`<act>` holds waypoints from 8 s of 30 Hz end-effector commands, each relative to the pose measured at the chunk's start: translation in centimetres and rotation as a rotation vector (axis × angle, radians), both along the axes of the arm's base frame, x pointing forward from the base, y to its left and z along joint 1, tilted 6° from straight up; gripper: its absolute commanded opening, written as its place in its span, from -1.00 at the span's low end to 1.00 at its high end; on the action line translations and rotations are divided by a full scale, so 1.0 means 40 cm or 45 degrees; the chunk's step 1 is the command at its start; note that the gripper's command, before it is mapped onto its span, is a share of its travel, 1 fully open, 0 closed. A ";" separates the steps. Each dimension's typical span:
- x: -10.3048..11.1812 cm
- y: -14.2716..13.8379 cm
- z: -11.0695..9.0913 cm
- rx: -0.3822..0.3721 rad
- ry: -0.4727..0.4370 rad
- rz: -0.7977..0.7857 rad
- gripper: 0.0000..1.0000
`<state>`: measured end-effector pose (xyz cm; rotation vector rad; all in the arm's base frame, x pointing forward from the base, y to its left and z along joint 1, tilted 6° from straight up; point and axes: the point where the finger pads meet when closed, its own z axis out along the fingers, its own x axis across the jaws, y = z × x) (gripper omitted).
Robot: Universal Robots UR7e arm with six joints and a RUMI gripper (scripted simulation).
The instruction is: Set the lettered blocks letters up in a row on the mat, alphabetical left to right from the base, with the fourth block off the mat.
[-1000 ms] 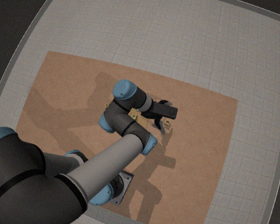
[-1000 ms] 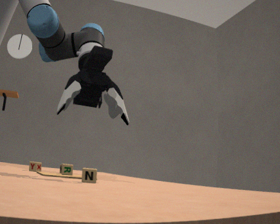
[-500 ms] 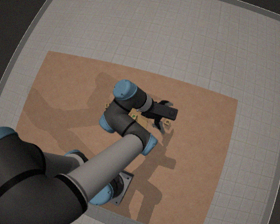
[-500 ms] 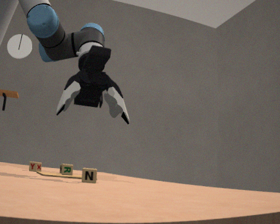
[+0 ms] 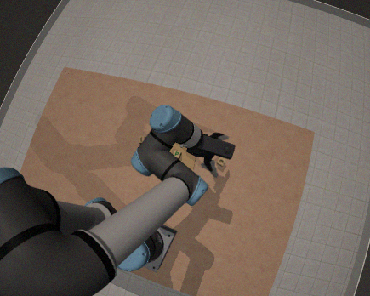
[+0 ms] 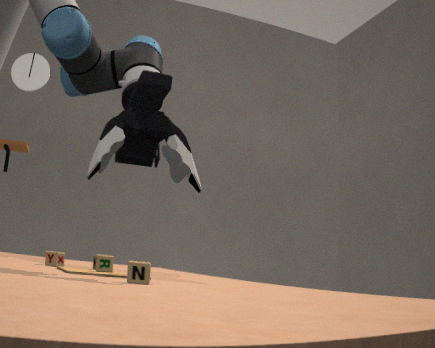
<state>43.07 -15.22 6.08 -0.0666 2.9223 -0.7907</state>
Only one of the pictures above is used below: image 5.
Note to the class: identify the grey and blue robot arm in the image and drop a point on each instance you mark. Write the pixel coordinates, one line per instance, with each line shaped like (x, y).
(67, 262)

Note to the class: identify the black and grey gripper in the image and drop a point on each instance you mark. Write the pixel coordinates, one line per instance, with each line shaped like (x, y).
(208, 164)

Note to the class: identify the tan block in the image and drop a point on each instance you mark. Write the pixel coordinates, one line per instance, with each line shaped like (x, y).
(177, 154)
(221, 161)
(141, 139)

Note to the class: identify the tan flat mat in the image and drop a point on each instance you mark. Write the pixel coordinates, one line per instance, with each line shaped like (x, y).
(186, 158)

